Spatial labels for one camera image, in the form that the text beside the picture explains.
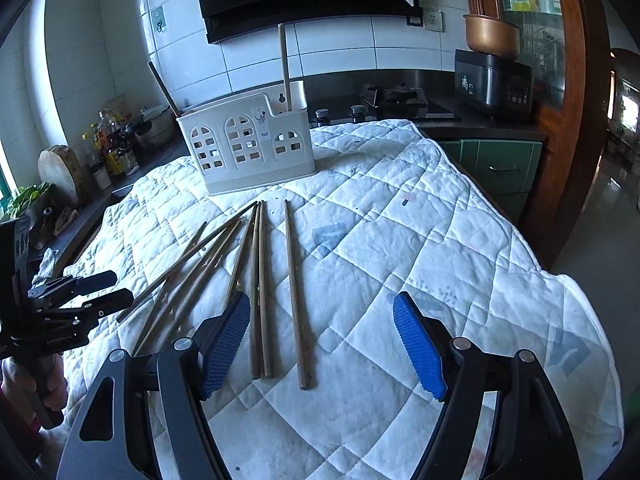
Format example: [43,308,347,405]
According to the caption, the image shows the row of brown chopsticks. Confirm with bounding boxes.
[116,199,313,391]

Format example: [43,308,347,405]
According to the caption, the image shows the brown lumpy object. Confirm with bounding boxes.
[42,205,78,236]

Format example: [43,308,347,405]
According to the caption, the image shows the copper inner pot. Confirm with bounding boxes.
[462,14,523,58]

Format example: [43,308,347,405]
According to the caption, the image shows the green base cabinet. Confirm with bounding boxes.
[440,137,546,221]

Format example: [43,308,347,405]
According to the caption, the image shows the white plastic utensil holder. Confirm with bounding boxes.
[176,80,315,196]

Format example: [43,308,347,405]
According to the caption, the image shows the black rice cooker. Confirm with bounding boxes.
[454,49,535,121]

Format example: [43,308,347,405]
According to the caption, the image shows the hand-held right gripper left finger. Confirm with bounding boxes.
[57,292,252,480]

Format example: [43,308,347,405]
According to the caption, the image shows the black gas stove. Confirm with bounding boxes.
[305,82,463,128]

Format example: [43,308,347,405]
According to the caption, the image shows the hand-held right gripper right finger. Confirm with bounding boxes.
[392,291,586,480]

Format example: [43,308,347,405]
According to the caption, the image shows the round wooden chopping board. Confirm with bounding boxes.
[37,145,83,208]

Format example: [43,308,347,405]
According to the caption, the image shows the white quilted blanket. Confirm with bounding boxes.
[32,120,626,480]

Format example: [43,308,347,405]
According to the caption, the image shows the metal cooking pot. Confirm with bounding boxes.
[131,105,176,153]

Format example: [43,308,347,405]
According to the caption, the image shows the wooden glass-door cabinet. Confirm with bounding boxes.
[460,0,611,271]

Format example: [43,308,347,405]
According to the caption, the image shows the cluster of condiment bottles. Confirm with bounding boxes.
[81,107,141,191]

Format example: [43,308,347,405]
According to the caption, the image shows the person's left hand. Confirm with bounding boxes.
[0,357,70,428]

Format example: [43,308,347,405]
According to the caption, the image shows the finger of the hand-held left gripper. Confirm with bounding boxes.
[30,270,118,302]
[40,289,135,327]

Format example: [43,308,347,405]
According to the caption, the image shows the wooden chopstick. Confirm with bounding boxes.
[148,61,181,116]
[278,24,292,111]

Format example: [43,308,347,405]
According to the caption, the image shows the green leafy vegetables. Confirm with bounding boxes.
[0,182,53,221]

